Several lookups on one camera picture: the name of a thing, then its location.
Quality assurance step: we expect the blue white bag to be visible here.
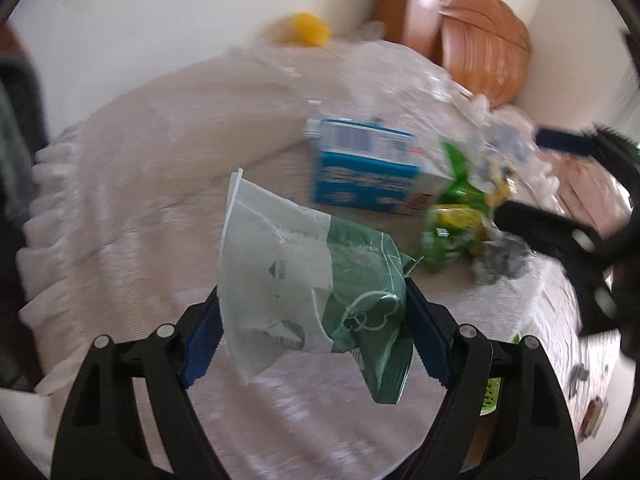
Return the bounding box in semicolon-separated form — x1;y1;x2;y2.
480;117;536;166

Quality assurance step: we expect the green yellow snack wrapper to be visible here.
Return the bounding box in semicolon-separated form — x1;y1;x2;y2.
421;142;515;272

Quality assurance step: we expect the green white plastic bag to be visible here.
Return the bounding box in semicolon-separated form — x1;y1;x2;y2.
218;170;416;404

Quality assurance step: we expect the pink bed sheet mattress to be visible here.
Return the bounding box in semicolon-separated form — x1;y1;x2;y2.
539;151;631;236

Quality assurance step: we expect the crumpled grey paper ball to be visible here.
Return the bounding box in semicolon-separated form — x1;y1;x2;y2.
472;235;532;285

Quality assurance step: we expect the wooden bed headboard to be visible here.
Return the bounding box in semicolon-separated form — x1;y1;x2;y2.
373;0;532;108

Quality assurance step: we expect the blue white milk carton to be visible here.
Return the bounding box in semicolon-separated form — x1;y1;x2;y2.
305;117;454;216

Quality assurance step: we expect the yellow round cap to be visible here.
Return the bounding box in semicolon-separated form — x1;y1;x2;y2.
291;12;332;47

